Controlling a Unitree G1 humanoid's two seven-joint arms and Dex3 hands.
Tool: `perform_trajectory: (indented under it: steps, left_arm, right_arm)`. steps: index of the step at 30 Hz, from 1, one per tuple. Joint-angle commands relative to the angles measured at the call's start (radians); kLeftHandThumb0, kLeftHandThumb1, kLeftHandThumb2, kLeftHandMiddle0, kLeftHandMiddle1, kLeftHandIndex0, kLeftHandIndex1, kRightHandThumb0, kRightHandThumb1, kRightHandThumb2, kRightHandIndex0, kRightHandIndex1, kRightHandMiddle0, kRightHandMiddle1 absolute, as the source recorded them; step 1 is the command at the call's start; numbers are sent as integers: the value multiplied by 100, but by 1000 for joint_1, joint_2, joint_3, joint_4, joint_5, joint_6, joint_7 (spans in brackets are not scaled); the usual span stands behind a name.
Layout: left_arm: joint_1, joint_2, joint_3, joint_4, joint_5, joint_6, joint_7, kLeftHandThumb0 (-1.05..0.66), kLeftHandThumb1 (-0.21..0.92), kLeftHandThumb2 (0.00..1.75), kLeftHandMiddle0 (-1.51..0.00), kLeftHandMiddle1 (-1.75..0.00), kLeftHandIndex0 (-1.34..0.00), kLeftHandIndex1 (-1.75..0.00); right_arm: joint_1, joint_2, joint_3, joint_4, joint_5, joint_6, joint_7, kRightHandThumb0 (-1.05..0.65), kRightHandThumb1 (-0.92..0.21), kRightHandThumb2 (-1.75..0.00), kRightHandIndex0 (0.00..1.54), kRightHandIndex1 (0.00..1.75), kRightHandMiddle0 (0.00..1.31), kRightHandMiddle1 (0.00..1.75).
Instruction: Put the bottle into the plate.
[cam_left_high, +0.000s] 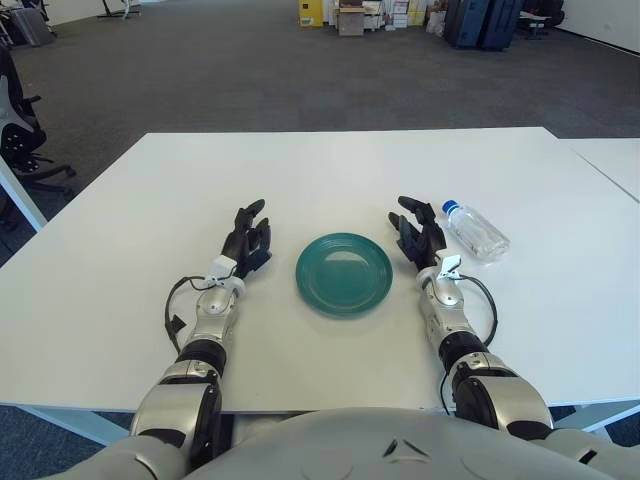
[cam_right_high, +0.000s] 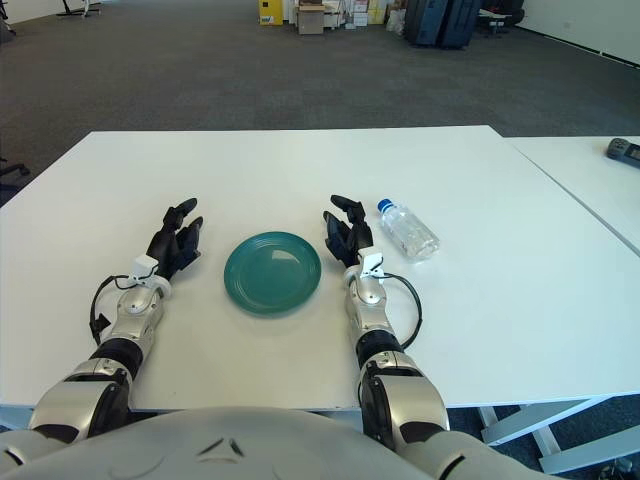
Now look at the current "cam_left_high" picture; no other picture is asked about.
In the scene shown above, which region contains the black chair base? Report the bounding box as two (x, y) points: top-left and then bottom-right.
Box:
(97, 0), (142, 20)

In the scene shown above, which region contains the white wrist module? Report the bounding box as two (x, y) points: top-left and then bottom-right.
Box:
(435, 254), (464, 281)
(208, 254), (237, 289)

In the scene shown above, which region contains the white shelf unit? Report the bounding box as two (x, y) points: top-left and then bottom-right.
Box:
(362, 0), (389, 32)

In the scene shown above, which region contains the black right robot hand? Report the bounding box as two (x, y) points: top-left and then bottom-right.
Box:
(388, 195), (448, 274)

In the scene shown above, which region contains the green round plate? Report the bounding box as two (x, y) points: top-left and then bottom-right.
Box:
(295, 232), (395, 321)

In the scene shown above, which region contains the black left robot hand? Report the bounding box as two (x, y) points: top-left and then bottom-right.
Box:
(221, 198), (276, 281)

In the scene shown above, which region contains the clear bottle with blue cap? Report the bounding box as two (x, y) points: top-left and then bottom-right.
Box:
(439, 199), (511, 263)

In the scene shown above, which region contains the grey robot torso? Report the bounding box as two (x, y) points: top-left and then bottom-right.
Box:
(0, 407), (640, 480)

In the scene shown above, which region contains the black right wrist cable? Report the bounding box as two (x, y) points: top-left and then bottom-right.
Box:
(462, 273), (499, 346)

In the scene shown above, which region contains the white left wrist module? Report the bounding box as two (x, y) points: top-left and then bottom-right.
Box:
(208, 254), (237, 289)

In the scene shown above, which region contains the brown cardboard box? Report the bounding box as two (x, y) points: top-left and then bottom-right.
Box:
(338, 7), (365, 37)

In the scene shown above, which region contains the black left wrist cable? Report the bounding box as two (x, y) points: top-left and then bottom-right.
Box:
(165, 275), (216, 354)

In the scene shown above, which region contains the black office chair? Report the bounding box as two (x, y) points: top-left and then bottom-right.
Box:
(0, 44), (77, 194)

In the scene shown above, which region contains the black swivel chair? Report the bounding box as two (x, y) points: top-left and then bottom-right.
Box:
(517, 0), (566, 41)

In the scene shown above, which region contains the grey storage bin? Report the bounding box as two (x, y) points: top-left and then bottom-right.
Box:
(9, 8), (55, 49)

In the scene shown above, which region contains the yellow box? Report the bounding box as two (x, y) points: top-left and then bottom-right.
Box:
(298, 0), (325, 27)

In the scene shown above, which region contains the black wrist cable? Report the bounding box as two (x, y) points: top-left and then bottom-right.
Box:
(462, 273), (499, 346)
(165, 275), (216, 354)

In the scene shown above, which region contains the dark blue suitcase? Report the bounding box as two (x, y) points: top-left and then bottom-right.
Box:
(480, 0), (521, 51)
(443, 0), (489, 49)

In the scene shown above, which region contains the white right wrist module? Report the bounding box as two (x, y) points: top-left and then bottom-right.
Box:
(435, 254), (464, 281)

